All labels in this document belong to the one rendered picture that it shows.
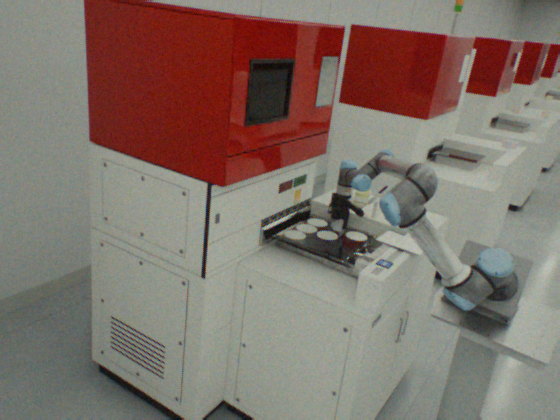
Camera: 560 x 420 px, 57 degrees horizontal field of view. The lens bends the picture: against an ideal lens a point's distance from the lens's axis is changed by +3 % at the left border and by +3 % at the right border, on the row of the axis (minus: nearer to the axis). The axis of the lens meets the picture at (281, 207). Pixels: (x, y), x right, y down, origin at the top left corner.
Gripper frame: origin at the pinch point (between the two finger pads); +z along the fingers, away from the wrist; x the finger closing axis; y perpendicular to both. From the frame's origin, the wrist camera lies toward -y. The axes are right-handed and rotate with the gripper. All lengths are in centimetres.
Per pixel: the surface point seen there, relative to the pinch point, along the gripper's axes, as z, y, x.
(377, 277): -5, 1, 50
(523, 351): 9, -46, 75
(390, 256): -4.3, -11.3, 31.3
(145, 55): -72, 90, 4
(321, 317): 17, 19, 44
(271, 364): 50, 33, 31
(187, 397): 71, 68, 25
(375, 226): -2.2, -18.4, -4.8
